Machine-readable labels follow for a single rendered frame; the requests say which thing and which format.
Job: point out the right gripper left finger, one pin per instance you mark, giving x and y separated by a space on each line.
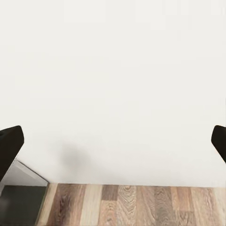
11 141

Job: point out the desk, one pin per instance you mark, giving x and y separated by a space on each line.
22 195

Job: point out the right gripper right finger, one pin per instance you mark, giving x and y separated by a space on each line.
218 139

